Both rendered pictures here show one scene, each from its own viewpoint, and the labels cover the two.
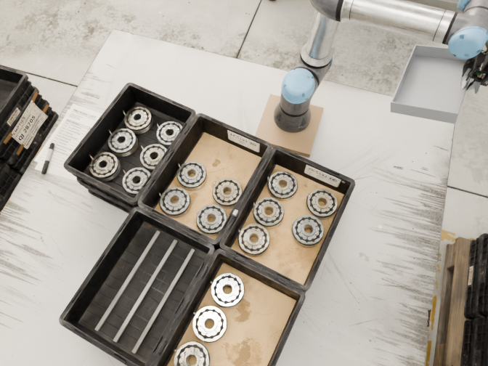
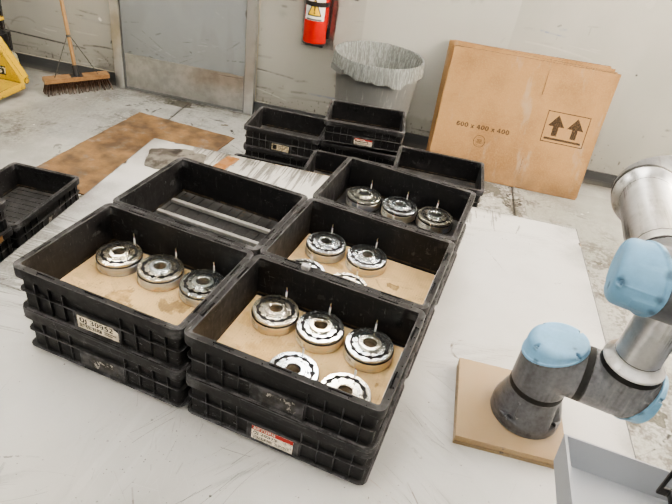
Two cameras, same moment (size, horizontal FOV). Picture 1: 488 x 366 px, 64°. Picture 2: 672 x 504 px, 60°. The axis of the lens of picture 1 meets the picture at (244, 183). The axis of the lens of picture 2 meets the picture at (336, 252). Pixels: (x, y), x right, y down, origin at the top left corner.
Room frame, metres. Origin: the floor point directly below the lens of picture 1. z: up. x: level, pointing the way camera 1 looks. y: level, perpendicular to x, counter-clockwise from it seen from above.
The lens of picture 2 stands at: (0.25, -0.97, 1.69)
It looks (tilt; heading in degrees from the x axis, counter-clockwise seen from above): 35 degrees down; 77
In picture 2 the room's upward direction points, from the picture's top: 9 degrees clockwise
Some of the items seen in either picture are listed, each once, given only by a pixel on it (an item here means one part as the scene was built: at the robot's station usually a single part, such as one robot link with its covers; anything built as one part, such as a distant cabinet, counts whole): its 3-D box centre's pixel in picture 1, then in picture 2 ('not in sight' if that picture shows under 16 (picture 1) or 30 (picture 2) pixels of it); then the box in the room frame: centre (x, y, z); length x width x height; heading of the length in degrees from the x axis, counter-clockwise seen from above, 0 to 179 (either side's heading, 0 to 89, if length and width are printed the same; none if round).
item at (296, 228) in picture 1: (308, 229); (292, 371); (0.38, -0.20, 0.86); 0.10 x 0.10 x 0.01
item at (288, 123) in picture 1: (293, 110); (531, 396); (0.91, -0.21, 0.78); 0.15 x 0.15 x 0.10
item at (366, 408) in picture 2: (289, 213); (311, 326); (0.42, -0.14, 0.92); 0.40 x 0.30 x 0.02; 150
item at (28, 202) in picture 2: not in sight; (22, 229); (-0.54, 1.07, 0.31); 0.40 x 0.30 x 0.34; 70
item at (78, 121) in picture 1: (75, 141); not in sight; (0.85, 0.69, 0.70); 0.33 x 0.23 x 0.01; 160
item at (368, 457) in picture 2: not in sight; (303, 381); (0.42, -0.14, 0.76); 0.40 x 0.30 x 0.12; 150
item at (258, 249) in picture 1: (253, 238); (275, 310); (0.36, -0.03, 0.86); 0.10 x 0.10 x 0.01
